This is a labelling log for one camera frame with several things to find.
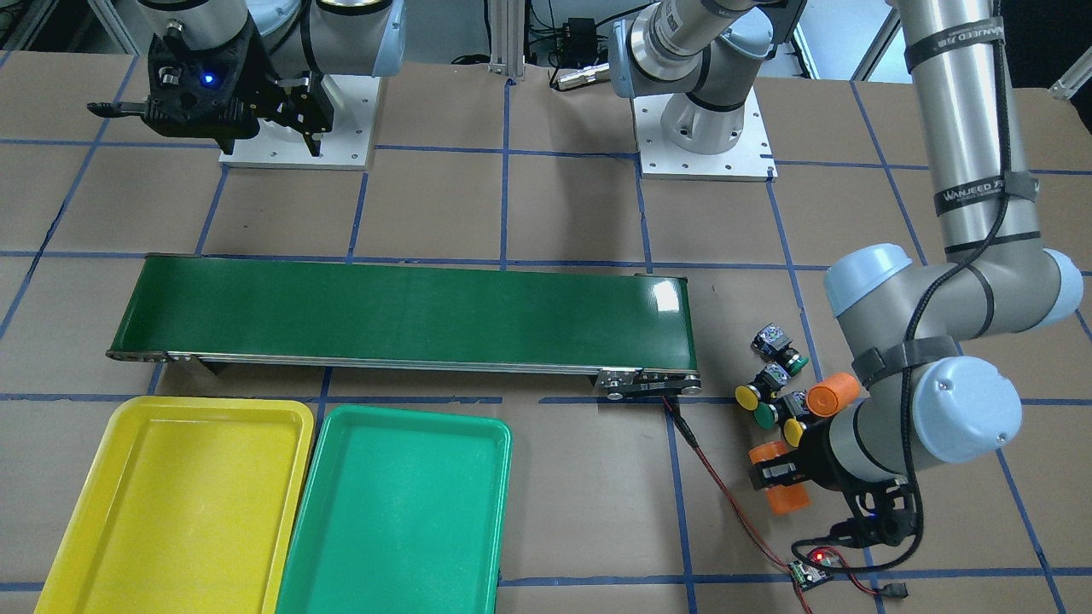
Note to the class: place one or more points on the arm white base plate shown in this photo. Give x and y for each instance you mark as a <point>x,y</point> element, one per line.
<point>331,126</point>
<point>678,140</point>

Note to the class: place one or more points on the orange cylinder with numbers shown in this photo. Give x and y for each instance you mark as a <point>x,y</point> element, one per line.
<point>774,473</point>

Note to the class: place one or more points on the green conveyor belt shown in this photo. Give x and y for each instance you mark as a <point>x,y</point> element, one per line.
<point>632,335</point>

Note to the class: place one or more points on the yellow plastic tray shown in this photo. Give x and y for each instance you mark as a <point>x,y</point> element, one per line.
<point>188,507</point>

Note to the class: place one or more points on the green push button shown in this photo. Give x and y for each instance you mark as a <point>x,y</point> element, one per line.
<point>774,346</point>
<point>769,415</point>

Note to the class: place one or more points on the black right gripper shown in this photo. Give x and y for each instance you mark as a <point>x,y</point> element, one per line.
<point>271,92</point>

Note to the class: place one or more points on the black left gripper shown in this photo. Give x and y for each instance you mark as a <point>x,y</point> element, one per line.
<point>816,449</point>

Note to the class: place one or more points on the green plastic tray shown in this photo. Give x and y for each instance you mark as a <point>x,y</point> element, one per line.
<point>402,513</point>

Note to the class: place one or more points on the yellow push button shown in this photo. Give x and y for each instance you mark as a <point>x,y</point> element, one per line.
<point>793,431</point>
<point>763,388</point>

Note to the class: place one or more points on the plain orange cylinder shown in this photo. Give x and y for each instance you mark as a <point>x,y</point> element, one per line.
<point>828,397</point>

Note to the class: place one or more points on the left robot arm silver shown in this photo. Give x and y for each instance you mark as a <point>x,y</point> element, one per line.
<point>927,403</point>

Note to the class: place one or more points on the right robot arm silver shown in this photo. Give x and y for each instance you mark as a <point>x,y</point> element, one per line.
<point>326,37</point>

